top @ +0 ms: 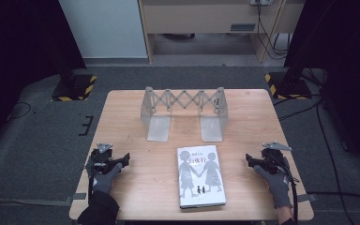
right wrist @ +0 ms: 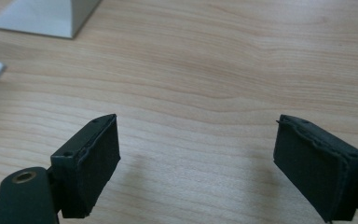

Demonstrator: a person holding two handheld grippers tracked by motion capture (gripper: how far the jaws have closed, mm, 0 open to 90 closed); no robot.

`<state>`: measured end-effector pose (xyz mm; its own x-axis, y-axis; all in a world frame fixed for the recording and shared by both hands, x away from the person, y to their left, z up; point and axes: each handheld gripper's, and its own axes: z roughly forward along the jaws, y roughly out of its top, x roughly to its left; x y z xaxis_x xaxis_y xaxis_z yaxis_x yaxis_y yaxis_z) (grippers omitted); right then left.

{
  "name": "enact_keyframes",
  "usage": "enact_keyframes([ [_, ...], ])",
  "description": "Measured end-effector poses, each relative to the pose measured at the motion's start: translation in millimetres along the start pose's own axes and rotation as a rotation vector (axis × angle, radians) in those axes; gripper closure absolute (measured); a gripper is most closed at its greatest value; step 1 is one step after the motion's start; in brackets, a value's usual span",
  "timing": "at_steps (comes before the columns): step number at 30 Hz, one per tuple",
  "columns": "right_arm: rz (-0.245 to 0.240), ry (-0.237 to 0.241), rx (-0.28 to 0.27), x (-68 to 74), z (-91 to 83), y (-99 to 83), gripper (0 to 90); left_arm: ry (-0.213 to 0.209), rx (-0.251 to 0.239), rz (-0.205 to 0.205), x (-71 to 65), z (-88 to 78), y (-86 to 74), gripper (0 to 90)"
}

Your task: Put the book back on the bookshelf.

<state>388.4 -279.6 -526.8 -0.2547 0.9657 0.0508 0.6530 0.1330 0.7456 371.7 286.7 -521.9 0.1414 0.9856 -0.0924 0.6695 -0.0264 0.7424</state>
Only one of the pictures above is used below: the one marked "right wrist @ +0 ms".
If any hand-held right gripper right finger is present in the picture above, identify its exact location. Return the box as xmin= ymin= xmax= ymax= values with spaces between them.
xmin=272 ymin=114 xmax=358 ymax=224

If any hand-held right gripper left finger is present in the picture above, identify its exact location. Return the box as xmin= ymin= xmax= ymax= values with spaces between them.
xmin=49 ymin=113 xmax=121 ymax=219

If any white angular stand base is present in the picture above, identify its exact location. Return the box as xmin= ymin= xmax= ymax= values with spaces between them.
xmin=0 ymin=0 xmax=103 ymax=40

